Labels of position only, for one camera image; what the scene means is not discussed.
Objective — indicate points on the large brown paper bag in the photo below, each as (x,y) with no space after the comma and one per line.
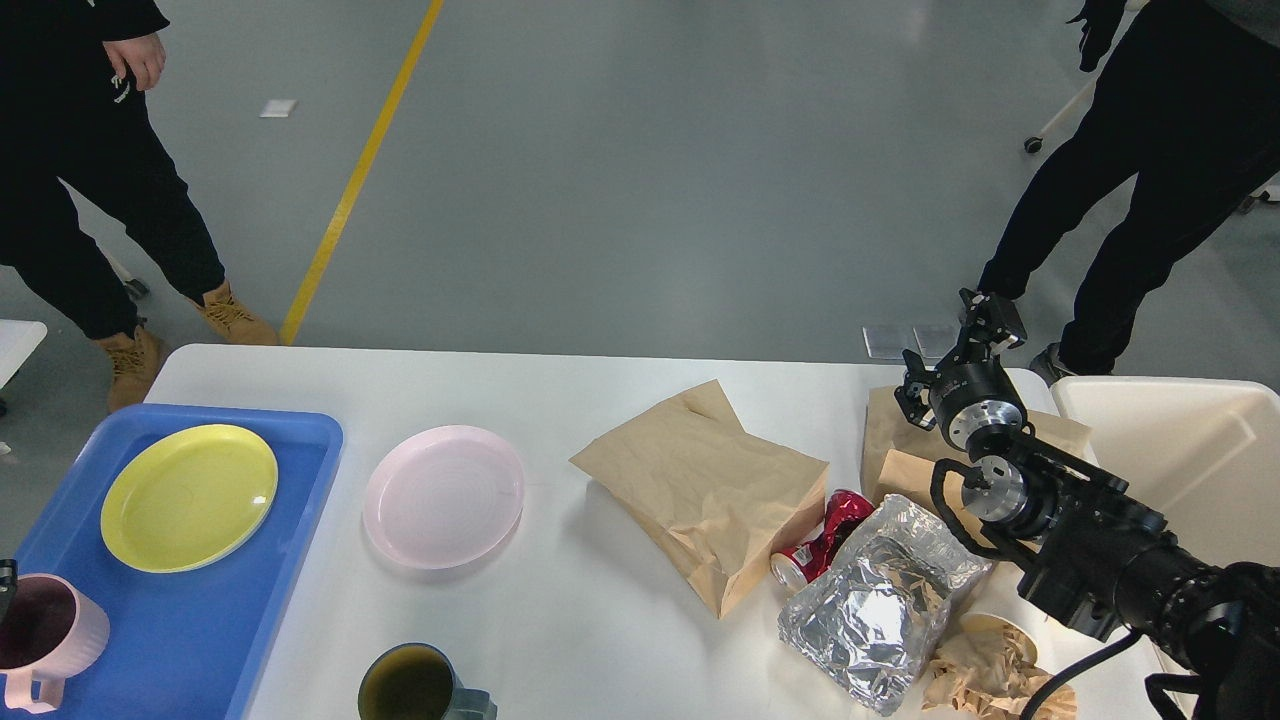
(715,498)

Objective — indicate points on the brown paper bag right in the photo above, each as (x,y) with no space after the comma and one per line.
(898,458)

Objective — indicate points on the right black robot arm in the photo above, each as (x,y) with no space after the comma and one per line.
(1092,557)

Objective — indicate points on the person in black left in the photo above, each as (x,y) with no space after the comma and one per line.
(75,120)

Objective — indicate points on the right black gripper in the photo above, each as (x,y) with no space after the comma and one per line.
(974,400)

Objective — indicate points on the white side table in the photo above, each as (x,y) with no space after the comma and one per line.
(19,339)

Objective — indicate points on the person in black walking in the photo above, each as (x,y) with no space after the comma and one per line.
(1187,105)

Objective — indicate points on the paper cup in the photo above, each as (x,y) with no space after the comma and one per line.
(991,636)

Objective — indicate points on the dark green mug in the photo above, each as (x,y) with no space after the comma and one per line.
(417,681)

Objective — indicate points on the pink plate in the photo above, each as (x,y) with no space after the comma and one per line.
(444,497)

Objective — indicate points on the white plastic bin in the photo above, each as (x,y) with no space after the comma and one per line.
(1203,452)

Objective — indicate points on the crushed red soda can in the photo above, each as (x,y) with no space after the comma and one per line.
(798,566)

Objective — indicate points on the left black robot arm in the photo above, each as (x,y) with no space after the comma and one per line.
(8,585)

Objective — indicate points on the pink mug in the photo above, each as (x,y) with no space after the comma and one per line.
(51,633)

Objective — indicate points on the blue plastic tray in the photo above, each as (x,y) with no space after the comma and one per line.
(186,645)

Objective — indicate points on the crumpled brown paper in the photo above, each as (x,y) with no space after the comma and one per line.
(954,679)

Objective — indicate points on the white office chair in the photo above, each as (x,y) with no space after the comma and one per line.
(1265,195)

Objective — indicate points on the yellow plate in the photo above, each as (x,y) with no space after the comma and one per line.
(189,499)

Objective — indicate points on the crumpled aluminium foil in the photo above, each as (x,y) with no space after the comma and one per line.
(873,619)

